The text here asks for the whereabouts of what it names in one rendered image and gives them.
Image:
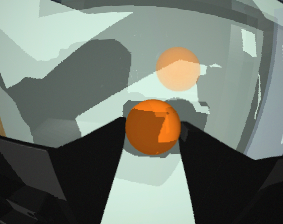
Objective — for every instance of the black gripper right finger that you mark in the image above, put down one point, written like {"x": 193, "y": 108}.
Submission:
{"x": 223, "y": 184}

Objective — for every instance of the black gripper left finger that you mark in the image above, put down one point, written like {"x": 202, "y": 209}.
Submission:
{"x": 79, "y": 174}

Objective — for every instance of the clear low l-shaped wall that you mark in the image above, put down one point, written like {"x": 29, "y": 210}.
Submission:
{"x": 266, "y": 140}

